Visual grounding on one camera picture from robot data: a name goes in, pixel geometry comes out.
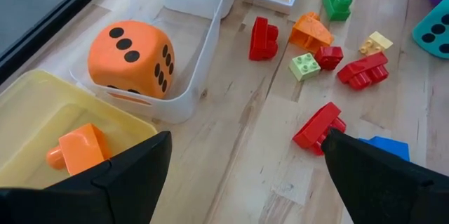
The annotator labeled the yellow translucent bin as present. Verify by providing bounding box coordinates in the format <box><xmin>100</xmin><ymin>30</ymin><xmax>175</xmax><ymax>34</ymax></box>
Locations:
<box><xmin>0</xmin><ymin>69</ymin><xmax>159</xmax><ymax>190</ymax></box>

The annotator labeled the blue toy block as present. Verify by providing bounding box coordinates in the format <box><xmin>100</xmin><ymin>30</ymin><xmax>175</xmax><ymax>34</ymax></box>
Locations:
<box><xmin>358</xmin><ymin>136</ymin><xmax>410</xmax><ymax>162</ymax></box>

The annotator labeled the green toy block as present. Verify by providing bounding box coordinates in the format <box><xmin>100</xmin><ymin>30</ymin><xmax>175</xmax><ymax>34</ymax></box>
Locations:
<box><xmin>321</xmin><ymin>0</ymin><xmax>354</xmax><ymax>22</ymax></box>

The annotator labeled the pale yellow brick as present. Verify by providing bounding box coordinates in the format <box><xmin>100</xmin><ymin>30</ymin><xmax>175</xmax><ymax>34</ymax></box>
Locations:
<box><xmin>359</xmin><ymin>30</ymin><xmax>394</xmax><ymax>56</ymax></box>

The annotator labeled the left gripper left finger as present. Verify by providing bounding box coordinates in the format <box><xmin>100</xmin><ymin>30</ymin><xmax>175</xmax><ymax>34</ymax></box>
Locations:
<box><xmin>0</xmin><ymin>131</ymin><xmax>173</xmax><ymax>224</ymax></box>

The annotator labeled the orange toy brick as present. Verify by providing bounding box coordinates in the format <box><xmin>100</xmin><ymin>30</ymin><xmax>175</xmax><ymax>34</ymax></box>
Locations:
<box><xmin>289</xmin><ymin>11</ymin><xmax>334</xmax><ymax>55</ymax></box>

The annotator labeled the small red brick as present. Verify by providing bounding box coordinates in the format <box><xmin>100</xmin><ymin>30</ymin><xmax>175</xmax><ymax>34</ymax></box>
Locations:
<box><xmin>314</xmin><ymin>46</ymin><xmax>344</xmax><ymax>71</ymax></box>

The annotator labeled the large orange toy block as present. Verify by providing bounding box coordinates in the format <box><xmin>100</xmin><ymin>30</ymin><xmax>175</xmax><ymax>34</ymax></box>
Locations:
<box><xmin>45</xmin><ymin>122</ymin><xmax>112</xmax><ymax>177</ymax></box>

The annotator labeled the teal foam die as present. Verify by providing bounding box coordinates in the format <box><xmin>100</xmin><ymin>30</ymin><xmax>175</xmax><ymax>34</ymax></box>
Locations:
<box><xmin>412</xmin><ymin>0</ymin><xmax>449</xmax><ymax>60</ymax></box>

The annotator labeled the black table frame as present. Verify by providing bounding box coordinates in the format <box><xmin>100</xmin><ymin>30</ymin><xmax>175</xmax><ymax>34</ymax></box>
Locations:
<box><xmin>0</xmin><ymin>0</ymin><xmax>126</xmax><ymax>85</ymax></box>

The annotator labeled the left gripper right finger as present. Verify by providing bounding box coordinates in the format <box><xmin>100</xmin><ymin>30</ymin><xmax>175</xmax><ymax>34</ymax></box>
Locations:
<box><xmin>321</xmin><ymin>128</ymin><xmax>449</xmax><ymax>224</ymax></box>

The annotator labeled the clear plastic bin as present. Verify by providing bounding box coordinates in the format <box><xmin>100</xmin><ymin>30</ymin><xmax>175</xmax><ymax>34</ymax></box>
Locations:
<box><xmin>69</xmin><ymin>0</ymin><xmax>225</xmax><ymax>125</ymax></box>

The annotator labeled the light green small brick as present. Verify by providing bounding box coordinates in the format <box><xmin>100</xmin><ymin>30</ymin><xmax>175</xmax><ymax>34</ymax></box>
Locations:
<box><xmin>289</xmin><ymin>53</ymin><xmax>321</xmax><ymax>82</ymax></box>

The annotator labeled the orange foam die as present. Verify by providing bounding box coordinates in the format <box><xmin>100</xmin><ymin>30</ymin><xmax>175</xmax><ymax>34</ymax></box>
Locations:
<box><xmin>87</xmin><ymin>20</ymin><xmax>175</xmax><ymax>100</ymax></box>

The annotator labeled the large red toy block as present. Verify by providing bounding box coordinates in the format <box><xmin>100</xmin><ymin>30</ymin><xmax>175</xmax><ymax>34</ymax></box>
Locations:
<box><xmin>337</xmin><ymin>52</ymin><xmax>389</xmax><ymax>91</ymax></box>

